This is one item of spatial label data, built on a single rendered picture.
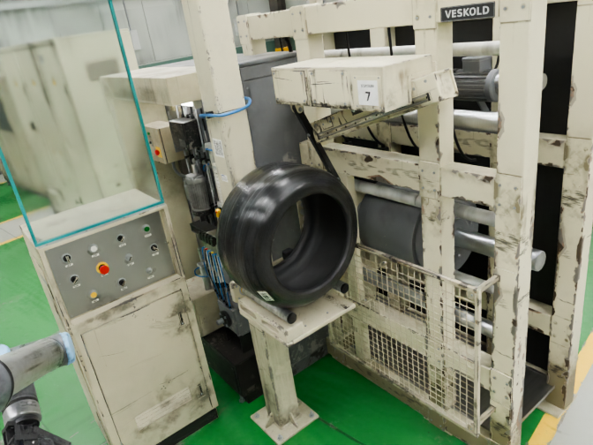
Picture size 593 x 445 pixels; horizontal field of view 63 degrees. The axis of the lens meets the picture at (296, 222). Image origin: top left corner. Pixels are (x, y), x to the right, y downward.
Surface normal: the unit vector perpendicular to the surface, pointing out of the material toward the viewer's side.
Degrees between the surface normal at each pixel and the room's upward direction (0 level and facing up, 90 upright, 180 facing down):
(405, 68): 90
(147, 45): 90
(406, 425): 0
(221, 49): 90
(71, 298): 90
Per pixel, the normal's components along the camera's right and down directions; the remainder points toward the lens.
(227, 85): 0.61, 0.23
